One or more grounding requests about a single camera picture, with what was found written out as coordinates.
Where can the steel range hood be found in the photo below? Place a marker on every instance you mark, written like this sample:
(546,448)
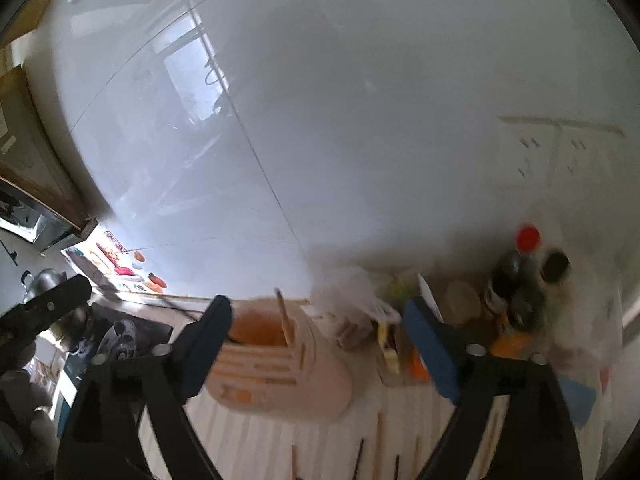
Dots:
(30,217)

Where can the wooden chopstick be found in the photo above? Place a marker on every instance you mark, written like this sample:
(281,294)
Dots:
(283,317)

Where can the black poster with wheel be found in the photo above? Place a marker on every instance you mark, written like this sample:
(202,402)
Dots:
(125,335)

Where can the white wall socket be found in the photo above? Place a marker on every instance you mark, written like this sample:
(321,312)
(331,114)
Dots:
(530,152)
(587,152)

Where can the clear plastic bag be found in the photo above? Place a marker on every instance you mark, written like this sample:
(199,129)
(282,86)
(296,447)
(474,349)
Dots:
(350,290)

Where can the black cap sauce bottle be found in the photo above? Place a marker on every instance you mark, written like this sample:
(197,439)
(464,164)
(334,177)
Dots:
(547,272)

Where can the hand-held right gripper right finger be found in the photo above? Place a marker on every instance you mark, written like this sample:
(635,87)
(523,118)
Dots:
(427,345)

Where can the metal kettle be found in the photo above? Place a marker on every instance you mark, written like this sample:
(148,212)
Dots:
(45,281)

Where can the white paper packet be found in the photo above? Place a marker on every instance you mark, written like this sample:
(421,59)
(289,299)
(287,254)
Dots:
(429,295)

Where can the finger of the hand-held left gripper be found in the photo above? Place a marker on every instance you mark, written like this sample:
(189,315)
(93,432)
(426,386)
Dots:
(50,305)

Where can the red cap sauce bottle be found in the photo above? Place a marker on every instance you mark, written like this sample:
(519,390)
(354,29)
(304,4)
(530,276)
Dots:
(515,270)

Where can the orange label jar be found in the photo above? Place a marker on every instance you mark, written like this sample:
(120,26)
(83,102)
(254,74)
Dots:
(510,347)

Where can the black chopstick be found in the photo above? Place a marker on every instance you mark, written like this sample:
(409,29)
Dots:
(357,460)
(396,467)

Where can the wooden wall cabinet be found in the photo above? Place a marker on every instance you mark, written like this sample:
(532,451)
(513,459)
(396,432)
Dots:
(30,135)

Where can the beige utensil holder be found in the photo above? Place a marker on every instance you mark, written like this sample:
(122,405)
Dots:
(280,360)

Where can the yellow packet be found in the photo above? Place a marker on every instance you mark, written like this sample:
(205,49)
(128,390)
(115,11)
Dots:
(387,347)

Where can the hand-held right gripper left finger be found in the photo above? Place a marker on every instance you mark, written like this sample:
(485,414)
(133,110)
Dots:
(212,340)

